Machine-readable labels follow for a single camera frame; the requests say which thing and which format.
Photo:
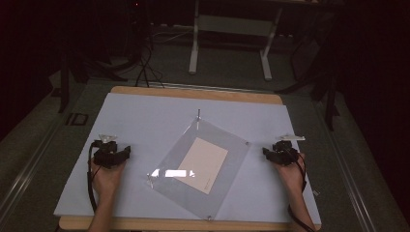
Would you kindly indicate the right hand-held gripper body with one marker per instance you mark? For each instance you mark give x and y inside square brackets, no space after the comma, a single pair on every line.
[285,151]

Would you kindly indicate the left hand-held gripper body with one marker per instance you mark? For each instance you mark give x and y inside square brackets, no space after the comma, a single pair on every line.
[107,155]

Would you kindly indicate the photo card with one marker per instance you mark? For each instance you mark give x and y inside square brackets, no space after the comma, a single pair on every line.
[203,164]

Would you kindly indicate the clear acrylic photo frame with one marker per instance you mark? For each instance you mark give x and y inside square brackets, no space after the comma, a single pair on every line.
[193,199]

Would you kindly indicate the person's left hand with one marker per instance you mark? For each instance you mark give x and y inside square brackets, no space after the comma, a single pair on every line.
[108,180]

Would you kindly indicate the person's right hand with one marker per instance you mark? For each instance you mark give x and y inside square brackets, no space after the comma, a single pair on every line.
[291,179]

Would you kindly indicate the white foam board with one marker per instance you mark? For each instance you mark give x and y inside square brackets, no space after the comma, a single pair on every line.
[135,122]

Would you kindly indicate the small white tag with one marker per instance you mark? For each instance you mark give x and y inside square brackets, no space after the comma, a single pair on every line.
[316,192]

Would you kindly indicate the wooden table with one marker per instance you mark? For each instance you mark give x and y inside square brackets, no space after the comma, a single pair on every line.
[193,94]

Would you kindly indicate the metal floor rail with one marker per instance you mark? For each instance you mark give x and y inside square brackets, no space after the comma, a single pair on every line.
[206,87]
[29,174]
[348,174]

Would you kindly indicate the white metal desk frame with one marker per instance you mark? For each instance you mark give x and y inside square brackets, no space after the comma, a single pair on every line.
[193,48]

